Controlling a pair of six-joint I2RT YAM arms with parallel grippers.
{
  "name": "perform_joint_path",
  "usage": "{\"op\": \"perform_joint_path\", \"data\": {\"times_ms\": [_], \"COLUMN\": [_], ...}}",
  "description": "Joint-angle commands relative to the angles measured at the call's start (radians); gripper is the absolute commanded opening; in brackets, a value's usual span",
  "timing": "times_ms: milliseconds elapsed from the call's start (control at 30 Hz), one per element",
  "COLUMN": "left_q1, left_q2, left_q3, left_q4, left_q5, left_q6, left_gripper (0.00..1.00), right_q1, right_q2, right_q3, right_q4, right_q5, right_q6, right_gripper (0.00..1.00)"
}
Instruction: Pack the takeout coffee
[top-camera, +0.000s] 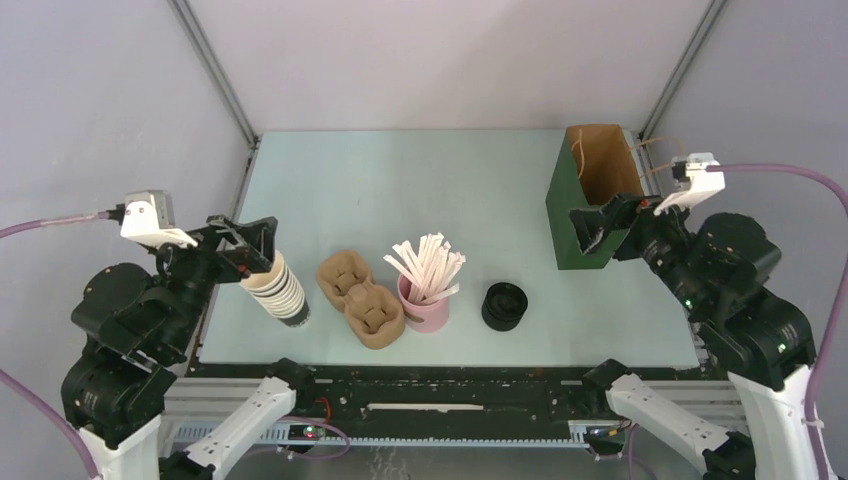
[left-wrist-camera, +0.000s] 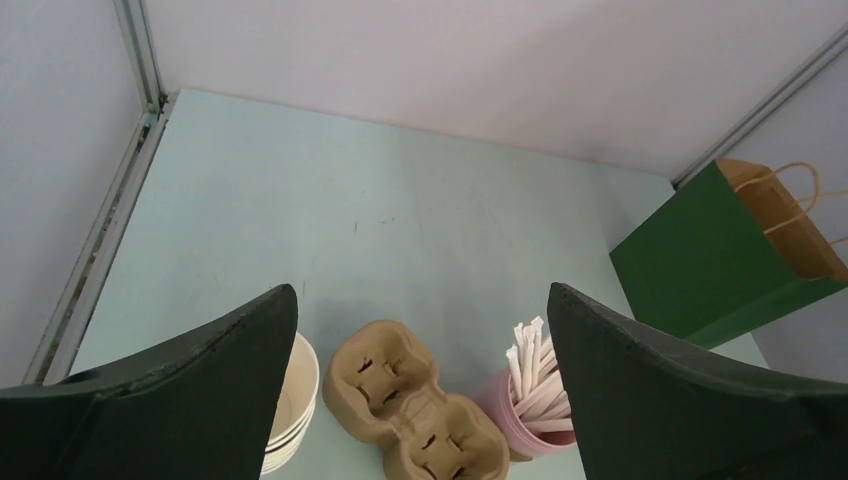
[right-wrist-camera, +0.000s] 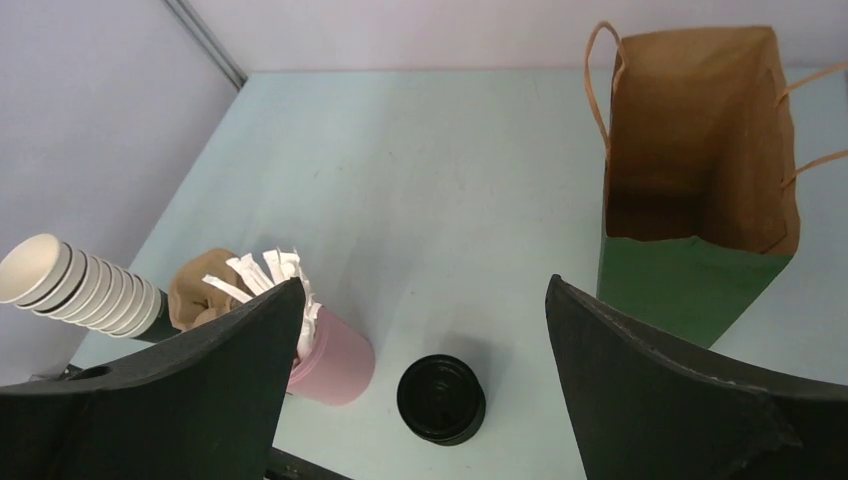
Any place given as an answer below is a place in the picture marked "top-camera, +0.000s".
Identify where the purple cable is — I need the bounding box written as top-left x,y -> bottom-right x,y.
706,163 -> 848,480
0,210 -> 127,480

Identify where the green paper bag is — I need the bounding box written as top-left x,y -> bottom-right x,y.
545,124 -> 643,271

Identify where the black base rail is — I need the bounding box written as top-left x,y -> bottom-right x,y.
165,364 -> 721,446

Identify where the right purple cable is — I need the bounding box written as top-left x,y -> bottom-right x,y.
706,163 -> 848,480

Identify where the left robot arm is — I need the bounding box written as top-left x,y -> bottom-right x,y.
60,213 -> 316,479

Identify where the stack of paper cups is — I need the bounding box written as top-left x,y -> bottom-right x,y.
240,250 -> 310,328

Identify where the brown cardboard cup carrier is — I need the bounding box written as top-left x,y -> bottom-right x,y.
316,250 -> 406,350

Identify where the stack of black lids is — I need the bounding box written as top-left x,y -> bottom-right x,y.
481,282 -> 529,332

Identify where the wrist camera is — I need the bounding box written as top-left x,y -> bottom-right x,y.
120,190 -> 198,250
653,152 -> 726,216

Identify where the bundle of white straws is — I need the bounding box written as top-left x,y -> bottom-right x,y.
383,232 -> 466,305

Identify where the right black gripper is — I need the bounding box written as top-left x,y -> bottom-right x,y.
564,185 -> 710,312

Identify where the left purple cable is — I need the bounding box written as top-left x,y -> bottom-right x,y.
0,210 -> 127,480

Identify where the pink straw holder cup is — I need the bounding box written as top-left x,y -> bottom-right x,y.
396,275 -> 450,334

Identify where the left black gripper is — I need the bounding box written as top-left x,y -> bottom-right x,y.
150,207 -> 281,350

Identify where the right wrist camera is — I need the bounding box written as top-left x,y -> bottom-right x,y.
653,152 -> 726,216

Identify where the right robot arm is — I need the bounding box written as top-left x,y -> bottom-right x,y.
569,194 -> 834,479

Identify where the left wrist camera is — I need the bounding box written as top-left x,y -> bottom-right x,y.
120,190 -> 198,250

